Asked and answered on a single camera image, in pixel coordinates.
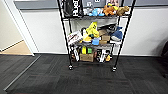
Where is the black bag white print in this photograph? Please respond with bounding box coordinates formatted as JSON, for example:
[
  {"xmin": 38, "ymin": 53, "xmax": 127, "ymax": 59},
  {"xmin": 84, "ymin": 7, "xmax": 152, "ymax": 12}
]
[{"xmin": 63, "ymin": 0, "xmax": 85, "ymax": 19}]

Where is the white door frame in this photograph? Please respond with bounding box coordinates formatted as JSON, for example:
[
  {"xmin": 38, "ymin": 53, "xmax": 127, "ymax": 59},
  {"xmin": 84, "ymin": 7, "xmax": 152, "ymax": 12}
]
[{"xmin": 3, "ymin": 0, "xmax": 36, "ymax": 57}]

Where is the brown plush toy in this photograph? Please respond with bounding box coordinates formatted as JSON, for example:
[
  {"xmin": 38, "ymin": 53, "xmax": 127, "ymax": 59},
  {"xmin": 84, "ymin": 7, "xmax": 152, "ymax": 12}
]
[{"xmin": 116, "ymin": 5, "xmax": 131, "ymax": 17}]

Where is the blue and white shoe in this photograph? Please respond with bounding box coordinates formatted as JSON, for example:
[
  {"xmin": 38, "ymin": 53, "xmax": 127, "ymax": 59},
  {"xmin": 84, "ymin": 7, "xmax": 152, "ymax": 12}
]
[{"xmin": 109, "ymin": 26, "xmax": 125, "ymax": 44}]

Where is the small blue cup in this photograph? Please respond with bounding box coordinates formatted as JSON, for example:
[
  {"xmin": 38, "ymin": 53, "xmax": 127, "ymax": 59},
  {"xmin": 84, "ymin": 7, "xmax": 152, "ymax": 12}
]
[{"xmin": 91, "ymin": 38, "xmax": 101, "ymax": 47}]

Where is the blue plush toy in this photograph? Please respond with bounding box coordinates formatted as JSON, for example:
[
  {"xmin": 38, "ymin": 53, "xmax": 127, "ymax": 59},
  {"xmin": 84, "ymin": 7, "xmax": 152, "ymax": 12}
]
[{"xmin": 87, "ymin": 8, "xmax": 105, "ymax": 18}]

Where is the black wire shelf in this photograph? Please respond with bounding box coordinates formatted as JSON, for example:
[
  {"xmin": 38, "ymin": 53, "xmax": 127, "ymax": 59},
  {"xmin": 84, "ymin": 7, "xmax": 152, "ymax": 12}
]
[{"xmin": 55, "ymin": 0, "xmax": 137, "ymax": 73}]

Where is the yellow toy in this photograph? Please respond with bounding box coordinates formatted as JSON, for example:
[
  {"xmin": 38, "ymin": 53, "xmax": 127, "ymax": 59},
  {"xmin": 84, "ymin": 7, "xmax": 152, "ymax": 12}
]
[{"xmin": 81, "ymin": 21, "xmax": 101, "ymax": 43}]

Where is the long grey wall band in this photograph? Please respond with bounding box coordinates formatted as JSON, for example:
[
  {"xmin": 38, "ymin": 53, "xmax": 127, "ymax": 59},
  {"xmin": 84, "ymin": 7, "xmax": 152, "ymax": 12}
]
[{"xmin": 13, "ymin": 0, "xmax": 168, "ymax": 11}]

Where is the flat brown cardboard box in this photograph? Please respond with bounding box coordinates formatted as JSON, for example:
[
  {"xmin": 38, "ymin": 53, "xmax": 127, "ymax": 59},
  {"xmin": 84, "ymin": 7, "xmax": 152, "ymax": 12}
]
[{"xmin": 79, "ymin": 53, "xmax": 95, "ymax": 63}]

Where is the yellow bottle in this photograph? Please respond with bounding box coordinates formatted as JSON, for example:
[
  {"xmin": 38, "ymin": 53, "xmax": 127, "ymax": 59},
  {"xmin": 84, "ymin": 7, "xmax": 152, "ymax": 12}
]
[{"xmin": 81, "ymin": 46, "xmax": 88, "ymax": 55}]

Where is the small orange toy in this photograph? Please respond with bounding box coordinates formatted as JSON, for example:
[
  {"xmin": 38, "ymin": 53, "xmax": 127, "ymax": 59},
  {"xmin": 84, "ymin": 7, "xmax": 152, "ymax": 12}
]
[{"xmin": 104, "ymin": 54, "xmax": 112, "ymax": 63}]

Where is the orange plush toy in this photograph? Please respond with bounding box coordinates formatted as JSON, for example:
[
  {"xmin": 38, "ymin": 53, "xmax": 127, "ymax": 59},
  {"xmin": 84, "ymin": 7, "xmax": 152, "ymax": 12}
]
[{"xmin": 102, "ymin": 3, "xmax": 119, "ymax": 17}]

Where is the small green pack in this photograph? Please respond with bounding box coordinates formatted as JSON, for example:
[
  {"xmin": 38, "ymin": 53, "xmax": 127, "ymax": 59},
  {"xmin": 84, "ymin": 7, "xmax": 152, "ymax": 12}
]
[{"xmin": 87, "ymin": 47, "xmax": 93, "ymax": 55}]

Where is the small brown cardboard box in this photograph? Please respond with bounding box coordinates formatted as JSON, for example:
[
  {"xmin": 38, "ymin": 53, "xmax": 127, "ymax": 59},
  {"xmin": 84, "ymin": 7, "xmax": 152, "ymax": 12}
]
[{"xmin": 98, "ymin": 34, "xmax": 111, "ymax": 45}]

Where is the black chair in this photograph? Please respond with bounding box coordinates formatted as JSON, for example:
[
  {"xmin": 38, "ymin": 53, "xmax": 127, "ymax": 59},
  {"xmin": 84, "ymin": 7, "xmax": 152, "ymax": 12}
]
[{"xmin": 159, "ymin": 39, "xmax": 168, "ymax": 65}]

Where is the white box red print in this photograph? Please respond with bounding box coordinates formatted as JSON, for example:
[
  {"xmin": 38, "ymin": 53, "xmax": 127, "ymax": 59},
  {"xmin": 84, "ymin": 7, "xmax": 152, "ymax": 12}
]
[{"xmin": 66, "ymin": 30, "xmax": 84, "ymax": 46}]

